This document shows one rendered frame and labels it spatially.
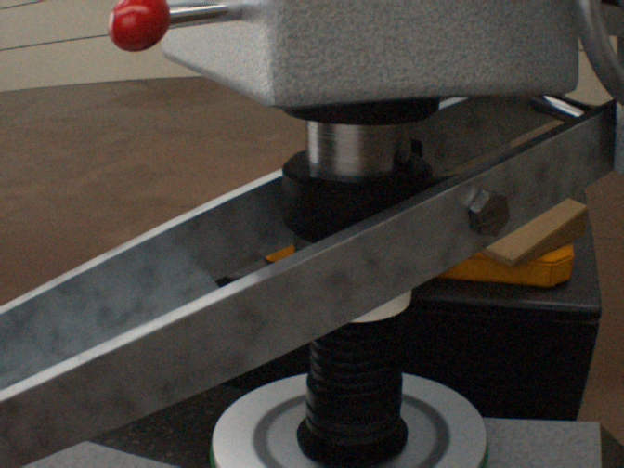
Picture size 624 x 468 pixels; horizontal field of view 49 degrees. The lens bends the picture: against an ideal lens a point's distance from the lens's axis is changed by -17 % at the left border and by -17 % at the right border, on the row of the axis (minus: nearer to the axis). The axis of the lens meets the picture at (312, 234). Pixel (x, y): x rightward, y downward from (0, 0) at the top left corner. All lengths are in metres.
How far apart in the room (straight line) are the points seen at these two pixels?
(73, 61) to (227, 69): 7.25
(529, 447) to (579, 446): 0.05
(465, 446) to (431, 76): 0.30
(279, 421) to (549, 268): 0.58
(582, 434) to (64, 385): 0.43
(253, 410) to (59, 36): 7.18
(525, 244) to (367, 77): 0.75
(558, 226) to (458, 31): 0.77
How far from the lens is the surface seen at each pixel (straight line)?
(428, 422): 0.60
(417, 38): 0.37
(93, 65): 7.51
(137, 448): 0.63
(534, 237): 1.10
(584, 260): 1.21
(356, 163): 0.46
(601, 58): 0.38
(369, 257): 0.44
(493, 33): 0.39
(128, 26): 0.34
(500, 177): 0.48
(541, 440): 0.64
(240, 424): 0.60
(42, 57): 7.86
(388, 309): 0.50
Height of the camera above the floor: 1.20
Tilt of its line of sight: 22 degrees down
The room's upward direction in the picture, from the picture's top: 1 degrees counter-clockwise
